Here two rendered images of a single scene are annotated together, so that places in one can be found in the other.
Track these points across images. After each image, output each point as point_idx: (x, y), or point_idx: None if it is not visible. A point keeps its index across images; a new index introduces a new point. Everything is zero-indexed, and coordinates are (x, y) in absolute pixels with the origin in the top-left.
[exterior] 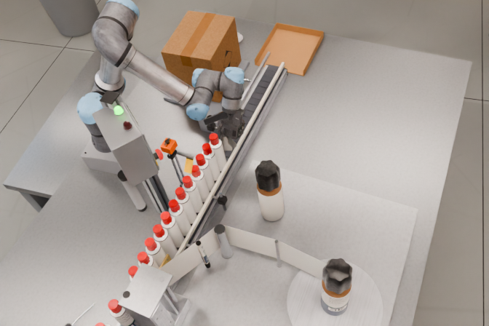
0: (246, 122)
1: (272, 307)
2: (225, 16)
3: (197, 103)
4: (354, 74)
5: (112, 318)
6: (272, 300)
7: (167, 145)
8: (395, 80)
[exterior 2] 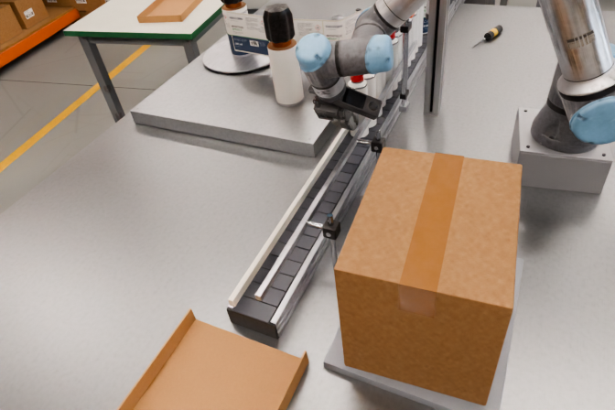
0: None
1: None
2: (362, 271)
3: (369, 8)
4: (85, 318)
5: (449, 47)
6: None
7: None
8: (18, 300)
